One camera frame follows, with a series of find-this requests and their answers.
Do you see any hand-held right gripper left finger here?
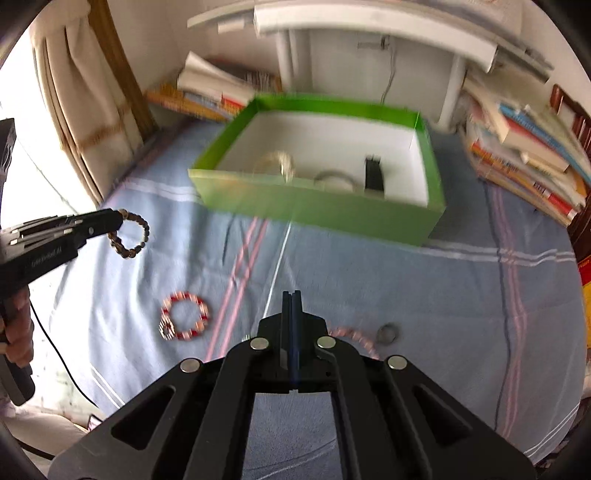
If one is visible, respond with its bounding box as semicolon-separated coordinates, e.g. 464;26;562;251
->
48;291;293;480

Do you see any brown bead bracelet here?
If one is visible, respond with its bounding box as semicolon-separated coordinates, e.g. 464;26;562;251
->
106;209;151;260

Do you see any green cardboard box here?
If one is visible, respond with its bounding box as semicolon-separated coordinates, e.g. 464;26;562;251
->
187;92;448;247

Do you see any yellow and red bag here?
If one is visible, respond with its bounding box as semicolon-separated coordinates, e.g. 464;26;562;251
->
575;256;591;352

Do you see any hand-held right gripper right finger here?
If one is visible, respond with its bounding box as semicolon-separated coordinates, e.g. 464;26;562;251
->
292;291;539;480

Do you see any blue striped bedsheet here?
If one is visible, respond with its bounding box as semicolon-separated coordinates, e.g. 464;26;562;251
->
32;115;587;480

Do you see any beige curtain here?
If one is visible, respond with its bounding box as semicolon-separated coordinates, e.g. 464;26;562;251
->
30;0;160;208

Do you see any silver bangle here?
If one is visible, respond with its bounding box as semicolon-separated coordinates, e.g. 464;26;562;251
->
314;170;356;191

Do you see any small black object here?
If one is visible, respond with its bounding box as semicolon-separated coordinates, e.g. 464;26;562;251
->
364;156;385;197

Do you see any red bead bracelet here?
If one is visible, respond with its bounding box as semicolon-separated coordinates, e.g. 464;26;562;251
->
159;290;211;342

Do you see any white wristwatch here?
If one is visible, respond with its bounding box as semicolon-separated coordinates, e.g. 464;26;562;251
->
253;151;296;183

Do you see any leaning pile of books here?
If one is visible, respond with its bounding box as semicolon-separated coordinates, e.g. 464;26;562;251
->
145;51;283;121

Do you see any pink bead bracelet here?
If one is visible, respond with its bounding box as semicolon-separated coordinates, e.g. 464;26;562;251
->
325;327;382;361

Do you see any person's left hand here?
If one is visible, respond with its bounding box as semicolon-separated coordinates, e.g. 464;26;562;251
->
0;290;35;368

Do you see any small grey table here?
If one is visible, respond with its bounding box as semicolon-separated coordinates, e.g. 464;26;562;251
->
187;0;555;132

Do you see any flat stack of books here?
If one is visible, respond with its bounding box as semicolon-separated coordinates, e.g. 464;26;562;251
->
459;76;591;227

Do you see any white cloth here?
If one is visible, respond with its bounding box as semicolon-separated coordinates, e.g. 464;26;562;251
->
0;401;88;457

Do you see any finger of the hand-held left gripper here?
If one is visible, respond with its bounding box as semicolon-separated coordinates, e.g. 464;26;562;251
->
9;225;119;253
2;209;124;241

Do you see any black cable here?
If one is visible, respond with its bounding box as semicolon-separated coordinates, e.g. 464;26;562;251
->
30;314;100;409

